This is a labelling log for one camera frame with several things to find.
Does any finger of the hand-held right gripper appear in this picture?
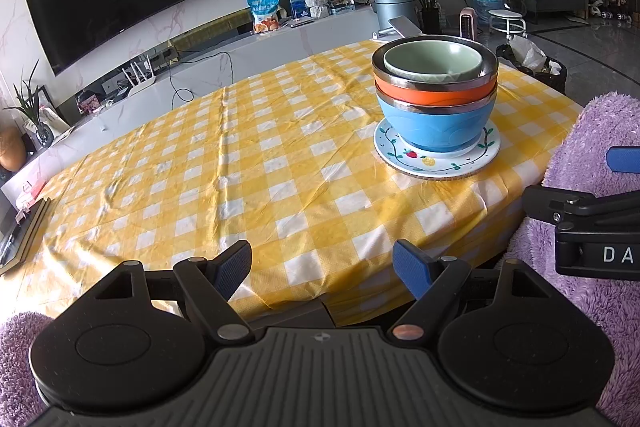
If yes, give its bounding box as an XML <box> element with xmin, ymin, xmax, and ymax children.
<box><xmin>606</xmin><ymin>145</ymin><xmax>640</xmax><ymax>174</ymax></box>
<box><xmin>522</xmin><ymin>184</ymin><xmax>640</xmax><ymax>233</ymax></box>

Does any brown round vase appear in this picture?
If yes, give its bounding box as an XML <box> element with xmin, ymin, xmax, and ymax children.
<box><xmin>0</xmin><ymin>127</ymin><xmax>26</xmax><ymax>172</ymax></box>

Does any blue-grey metal trash can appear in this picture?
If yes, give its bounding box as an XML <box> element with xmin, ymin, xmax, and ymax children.
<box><xmin>373</xmin><ymin>0</ymin><xmax>419</xmax><ymax>36</ymax></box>

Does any pink bin with black bag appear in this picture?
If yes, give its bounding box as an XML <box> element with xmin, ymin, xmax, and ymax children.
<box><xmin>495</xmin><ymin>34</ymin><xmax>569</xmax><ymax>96</ymax></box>

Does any white wifi router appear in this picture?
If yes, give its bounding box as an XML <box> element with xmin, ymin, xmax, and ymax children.
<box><xmin>121</xmin><ymin>49</ymin><xmax>157</xmax><ymax>96</ymax></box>

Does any small pink box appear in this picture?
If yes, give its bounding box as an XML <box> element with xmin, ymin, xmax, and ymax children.
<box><xmin>77</xmin><ymin>92</ymin><xmax>101</xmax><ymax>116</ymax></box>

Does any blue snack bag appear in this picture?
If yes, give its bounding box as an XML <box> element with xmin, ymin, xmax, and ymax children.
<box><xmin>247</xmin><ymin>0</ymin><xmax>281</xmax><ymax>36</ymax></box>

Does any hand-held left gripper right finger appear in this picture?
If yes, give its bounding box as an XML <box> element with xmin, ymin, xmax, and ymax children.
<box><xmin>387</xmin><ymin>239</ymin><xmax>567</xmax><ymax>342</ymax></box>

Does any green plant in glass vase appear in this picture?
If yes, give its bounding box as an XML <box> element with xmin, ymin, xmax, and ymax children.
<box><xmin>4</xmin><ymin>59</ymin><xmax>56</xmax><ymax>148</ymax></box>

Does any orange steel bowl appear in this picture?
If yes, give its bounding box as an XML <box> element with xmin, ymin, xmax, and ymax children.
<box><xmin>371</xmin><ymin>35</ymin><xmax>500</xmax><ymax>108</ymax></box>

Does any long olive box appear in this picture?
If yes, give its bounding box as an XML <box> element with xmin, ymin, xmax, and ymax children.
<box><xmin>169</xmin><ymin>9</ymin><xmax>251</xmax><ymax>53</ymax></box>

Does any grey smartphone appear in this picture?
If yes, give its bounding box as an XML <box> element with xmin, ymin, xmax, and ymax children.
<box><xmin>390</xmin><ymin>17</ymin><xmax>422</xmax><ymax>39</ymax></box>

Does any blue steel bowl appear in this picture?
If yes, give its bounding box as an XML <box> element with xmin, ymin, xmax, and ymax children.
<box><xmin>375</xmin><ymin>83</ymin><xmax>499</xmax><ymax>153</ymax></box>

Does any white fruit-printed plate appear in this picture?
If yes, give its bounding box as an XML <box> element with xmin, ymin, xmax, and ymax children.
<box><xmin>374</xmin><ymin>117</ymin><xmax>502</xmax><ymax>174</ymax></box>

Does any white round stool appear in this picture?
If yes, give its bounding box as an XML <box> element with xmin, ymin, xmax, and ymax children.
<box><xmin>488</xmin><ymin>8</ymin><xmax>527</xmax><ymax>38</ymax></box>

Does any green ceramic bowl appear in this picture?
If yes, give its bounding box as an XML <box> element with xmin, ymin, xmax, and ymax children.
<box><xmin>383</xmin><ymin>38</ymin><xmax>482</xmax><ymax>86</ymax></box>

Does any white marble tv console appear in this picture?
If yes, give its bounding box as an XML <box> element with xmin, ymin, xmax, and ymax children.
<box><xmin>0</xmin><ymin>4</ymin><xmax>397</xmax><ymax>204</ymax></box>

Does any yellow checked tablecloth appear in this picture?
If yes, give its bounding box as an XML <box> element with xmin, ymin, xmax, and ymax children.
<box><xmin>25</xmin><ymin>39</ymin><xmax>587</xmax><ymax>329</ymax></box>

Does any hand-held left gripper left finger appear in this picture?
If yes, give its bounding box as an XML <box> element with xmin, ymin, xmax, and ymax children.
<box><xmin>75</xmin><ymin>240</ymin><xmax>256</xmax><ymax>344</ymax></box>

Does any dark wooden frame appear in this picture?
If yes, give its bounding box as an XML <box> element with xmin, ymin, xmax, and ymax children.
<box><xmin>0</xmin><ymin>197</ymin><xmax>51</xmax><ymax>277</ymax></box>

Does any small white plate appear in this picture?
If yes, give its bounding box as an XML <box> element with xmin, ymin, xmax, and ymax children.
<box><xmin>394</xmin><ymin>125</ymin><xmax>495</xmax><ymax>156</ymax></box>

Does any black cable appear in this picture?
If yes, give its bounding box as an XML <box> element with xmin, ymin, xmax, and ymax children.
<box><xmin>167</xmin><ymin>51</ymin><xmax>236</xmax><ymax>103</ymax></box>

